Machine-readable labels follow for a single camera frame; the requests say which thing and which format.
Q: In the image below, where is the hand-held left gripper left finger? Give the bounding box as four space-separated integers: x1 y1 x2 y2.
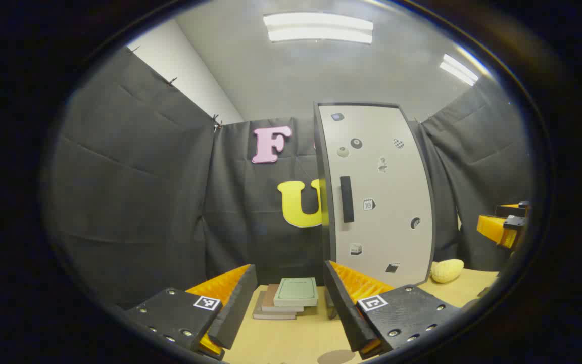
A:
125 264 259 361

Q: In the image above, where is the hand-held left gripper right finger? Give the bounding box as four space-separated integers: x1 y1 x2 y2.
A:
324 260 461 360

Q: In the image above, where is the brown round coaster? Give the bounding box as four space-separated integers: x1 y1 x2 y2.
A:
317 349 357 364

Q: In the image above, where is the dark grey cabinet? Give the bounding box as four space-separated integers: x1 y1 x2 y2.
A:
313 101 436 321

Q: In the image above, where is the light grey cabinet door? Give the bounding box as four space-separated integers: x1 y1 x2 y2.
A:
318 104 435 289

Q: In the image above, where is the black cabinet door handle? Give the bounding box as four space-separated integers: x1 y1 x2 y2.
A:
340 176 355 223

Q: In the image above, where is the brown book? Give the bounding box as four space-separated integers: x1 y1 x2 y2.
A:
261 284 305 313
252 291 297 321

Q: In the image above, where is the green book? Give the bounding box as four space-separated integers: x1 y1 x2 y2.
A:
273 277 319 308

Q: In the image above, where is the yellow bread toy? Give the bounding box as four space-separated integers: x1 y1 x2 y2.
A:
430 259 465 284

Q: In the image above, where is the black backdrop cloth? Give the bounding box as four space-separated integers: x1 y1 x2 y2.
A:
43 47 532 310

